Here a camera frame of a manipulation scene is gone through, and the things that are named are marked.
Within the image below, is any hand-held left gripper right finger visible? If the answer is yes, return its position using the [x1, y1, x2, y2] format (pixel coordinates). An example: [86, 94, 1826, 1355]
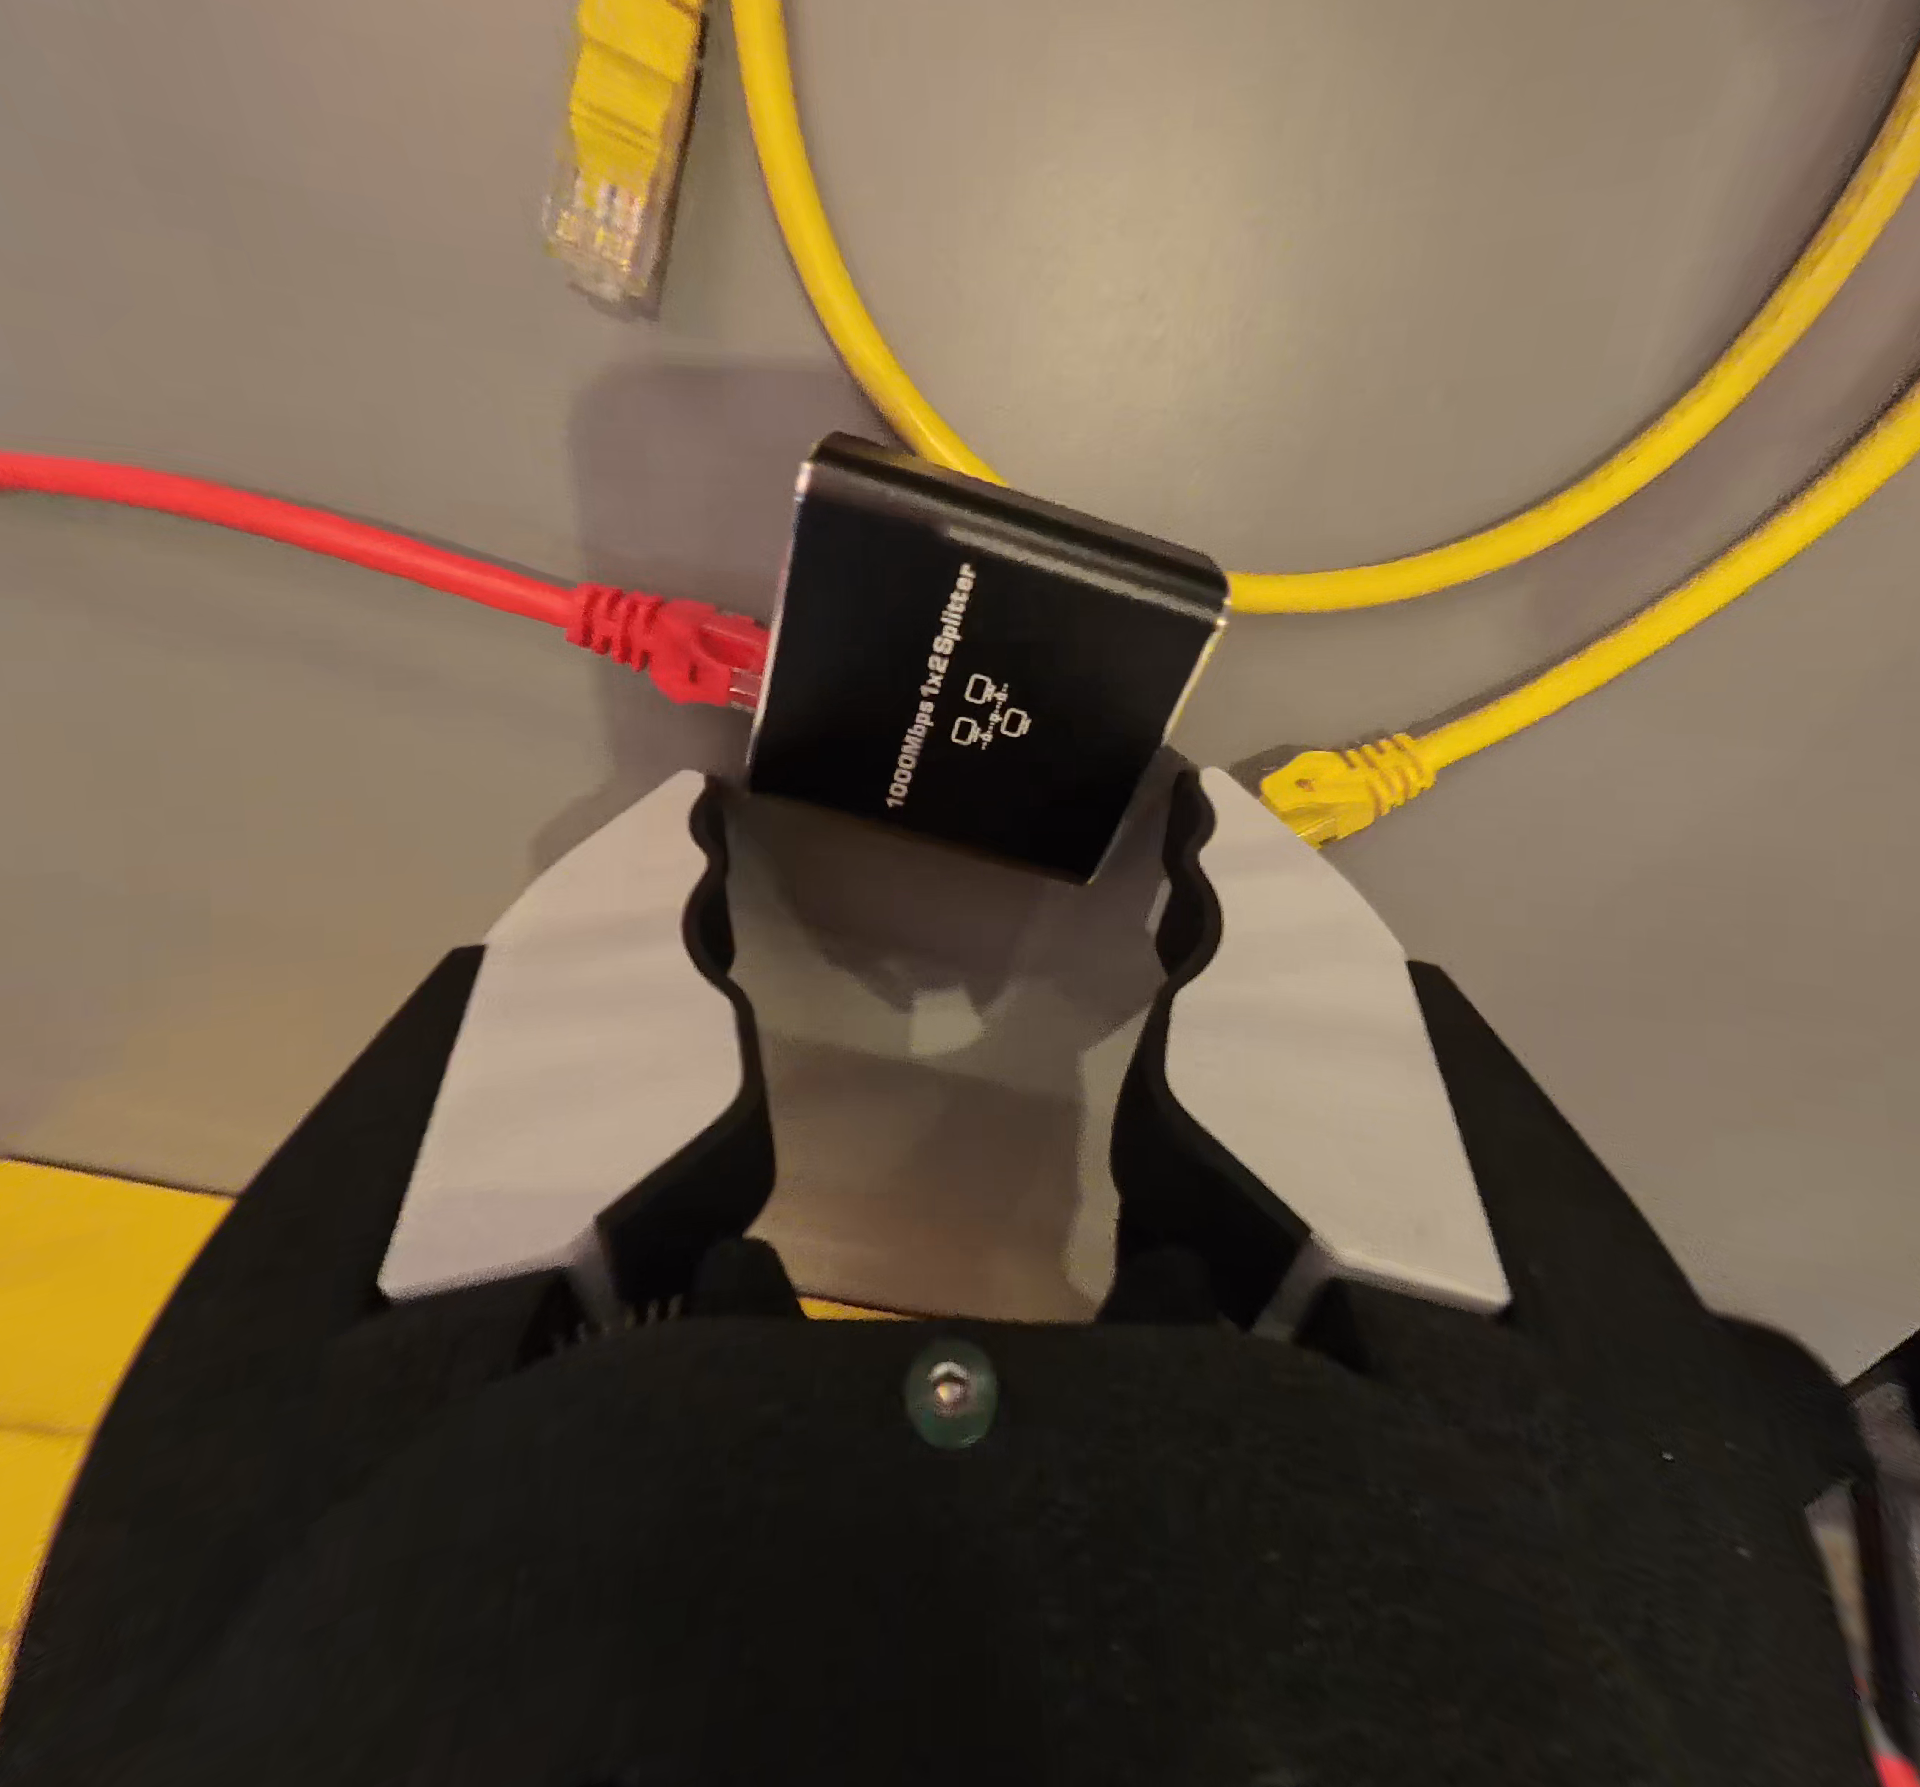
[1109, 761, 1516, 1332]

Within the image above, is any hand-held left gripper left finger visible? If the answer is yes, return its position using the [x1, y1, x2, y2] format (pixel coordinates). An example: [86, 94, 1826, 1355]
[374, 768, 784, 1322]

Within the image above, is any black ethernet splitter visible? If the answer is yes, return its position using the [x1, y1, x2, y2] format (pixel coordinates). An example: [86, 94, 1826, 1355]
[745, 432, 1233, 888]

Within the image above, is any yellow ethernet cable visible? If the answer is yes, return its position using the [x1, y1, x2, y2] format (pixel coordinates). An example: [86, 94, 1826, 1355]
[540, 0, 1920, 853]

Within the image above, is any red ethernet cable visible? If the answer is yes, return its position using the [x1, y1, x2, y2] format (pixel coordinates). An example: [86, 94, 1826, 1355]
[0, 449, 777, 713]

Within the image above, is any yellow plastic bin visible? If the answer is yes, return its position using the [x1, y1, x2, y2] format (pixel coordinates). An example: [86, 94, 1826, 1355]
[0, 1155, 245, 1676]

